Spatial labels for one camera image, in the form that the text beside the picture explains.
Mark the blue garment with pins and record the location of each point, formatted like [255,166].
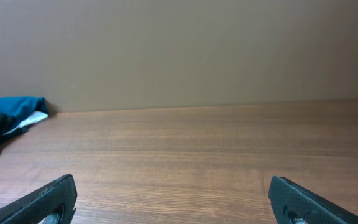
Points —
[28,110]

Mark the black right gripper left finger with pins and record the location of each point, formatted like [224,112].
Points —
[52,203]

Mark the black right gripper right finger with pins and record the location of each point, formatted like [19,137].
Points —
[292,204]

